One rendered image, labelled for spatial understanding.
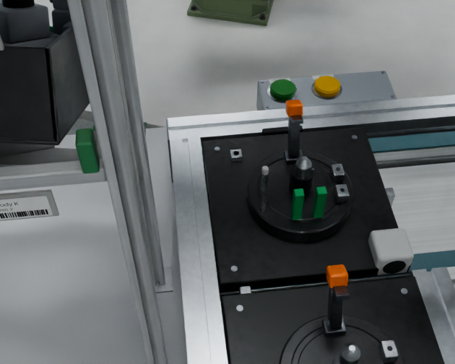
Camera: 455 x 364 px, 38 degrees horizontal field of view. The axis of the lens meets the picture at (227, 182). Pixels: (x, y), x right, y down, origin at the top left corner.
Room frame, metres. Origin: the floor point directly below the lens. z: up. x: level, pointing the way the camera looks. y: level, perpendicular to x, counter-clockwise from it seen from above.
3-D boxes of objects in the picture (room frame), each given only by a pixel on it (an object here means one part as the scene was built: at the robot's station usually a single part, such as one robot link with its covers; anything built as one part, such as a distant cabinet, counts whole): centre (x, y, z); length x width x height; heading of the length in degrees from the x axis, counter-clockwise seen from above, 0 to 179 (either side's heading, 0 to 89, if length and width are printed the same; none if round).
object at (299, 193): (0.50, -0.09, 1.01); 0.01 x 0.01 x 0.05; 7
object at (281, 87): (0.76, -0.09, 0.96); 0.04 x 0.04 x 0.02
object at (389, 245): (0.46, -0.20, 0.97); 0.05 x 0.05 x 0.04; 7
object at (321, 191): (0.50, -0.12, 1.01); 0.01 x 0.01 x 0.05; 7
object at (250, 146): (0.54, -0.10, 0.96); 0.24 x 0.24 x 0.02; 7
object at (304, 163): (0.54, -0.10, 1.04); 0.02 x 0.02 x 0.03
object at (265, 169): (0.51, -0.04, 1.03); 0.01 x 0.01 x 0.08
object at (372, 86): (0.77, -0.16, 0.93); 0.21 x 0.07 x 0.06; 97
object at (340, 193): (0.53, -0.15, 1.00); 0.02 x 0.01 x 0.02; 7
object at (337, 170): (0.56, -0.15, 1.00); 0.02 x 0.01 x 0.02; 7
